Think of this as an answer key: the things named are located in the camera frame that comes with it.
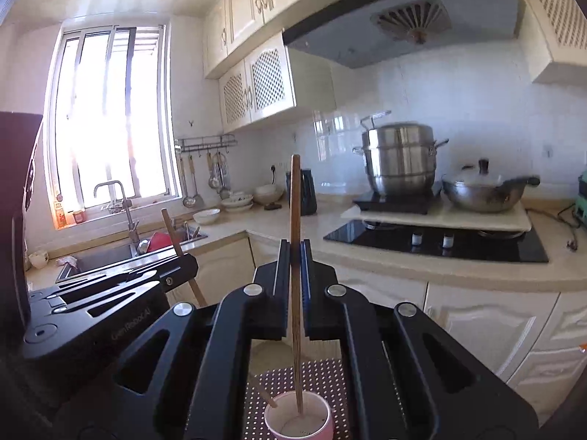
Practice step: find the wall utensil rack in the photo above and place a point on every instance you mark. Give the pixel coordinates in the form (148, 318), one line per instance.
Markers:
(205, 143)

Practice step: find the steel wok black handle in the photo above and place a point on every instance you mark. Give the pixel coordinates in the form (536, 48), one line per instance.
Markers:
(477, 190)

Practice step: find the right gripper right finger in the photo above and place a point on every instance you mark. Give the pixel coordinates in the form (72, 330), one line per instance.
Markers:
(405, 376)

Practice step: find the green countertop appliance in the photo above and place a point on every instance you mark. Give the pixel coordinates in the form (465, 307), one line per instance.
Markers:
(580, 206)

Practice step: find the wooden chopstick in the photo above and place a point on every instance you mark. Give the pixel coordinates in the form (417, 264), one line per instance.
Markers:
(201, 300)
(296, 284)
(254, 382)

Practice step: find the black gas stove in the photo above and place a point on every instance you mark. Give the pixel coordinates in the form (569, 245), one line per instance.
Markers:
(431, 225)

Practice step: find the steel stacked steamer pot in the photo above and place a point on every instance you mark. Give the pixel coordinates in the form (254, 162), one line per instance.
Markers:
(400, 158)

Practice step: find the black electric kettle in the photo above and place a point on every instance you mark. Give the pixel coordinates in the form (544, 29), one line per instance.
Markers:
(308, 202)

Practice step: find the chrome sink faucet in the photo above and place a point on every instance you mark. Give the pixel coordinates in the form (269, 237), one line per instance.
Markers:
(125, 204)

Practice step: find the brown polka dot tablecloth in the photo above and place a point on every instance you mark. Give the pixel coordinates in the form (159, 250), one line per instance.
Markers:
(323, 377)

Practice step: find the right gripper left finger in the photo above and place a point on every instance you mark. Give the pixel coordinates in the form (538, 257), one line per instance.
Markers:
(185, 377)

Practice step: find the grey range hood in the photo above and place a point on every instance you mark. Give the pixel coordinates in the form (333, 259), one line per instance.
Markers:
(360, 33)

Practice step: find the kitchen window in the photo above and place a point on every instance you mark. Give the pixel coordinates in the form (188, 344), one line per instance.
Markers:
(109, 133)

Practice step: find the pink cylindrical utensil holder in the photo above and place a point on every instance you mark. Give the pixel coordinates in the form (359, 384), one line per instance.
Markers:
(285, 422)

